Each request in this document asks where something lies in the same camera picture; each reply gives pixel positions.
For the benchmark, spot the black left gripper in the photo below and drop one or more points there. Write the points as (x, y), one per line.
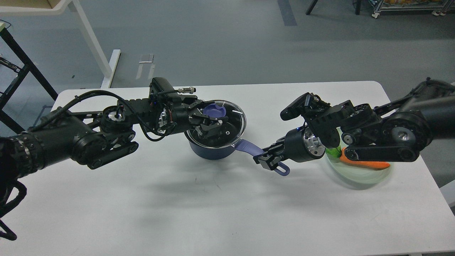
(184, 113)

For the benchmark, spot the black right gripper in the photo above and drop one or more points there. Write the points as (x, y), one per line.
(299, 145)

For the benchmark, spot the glass lid with blue knob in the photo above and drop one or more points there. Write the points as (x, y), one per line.
(234, 124)

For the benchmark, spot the blue saucepan with handle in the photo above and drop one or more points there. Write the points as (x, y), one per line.
(220, 153)

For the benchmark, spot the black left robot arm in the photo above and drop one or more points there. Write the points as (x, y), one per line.
(96, 128)

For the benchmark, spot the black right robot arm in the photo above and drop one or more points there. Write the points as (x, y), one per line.
(394, 132)

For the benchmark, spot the orange toy carrot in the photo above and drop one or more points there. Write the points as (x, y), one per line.
(340, 155)

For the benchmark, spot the clear green glass plate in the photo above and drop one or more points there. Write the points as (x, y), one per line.
(359, 177)

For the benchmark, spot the black metal stand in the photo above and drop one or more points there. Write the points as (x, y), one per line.
(21, 73)

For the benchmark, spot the metal wheeled cart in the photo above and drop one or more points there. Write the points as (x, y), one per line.
(436, 7)

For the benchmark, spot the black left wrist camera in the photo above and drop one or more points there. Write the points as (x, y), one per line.
(161, 90)

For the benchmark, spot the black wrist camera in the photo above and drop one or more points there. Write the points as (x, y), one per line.
(308, 106)
(161, 90)

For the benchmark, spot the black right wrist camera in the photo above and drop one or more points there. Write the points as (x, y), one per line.
(308, 106)

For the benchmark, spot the white table frame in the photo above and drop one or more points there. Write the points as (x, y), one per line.
(57, 7)

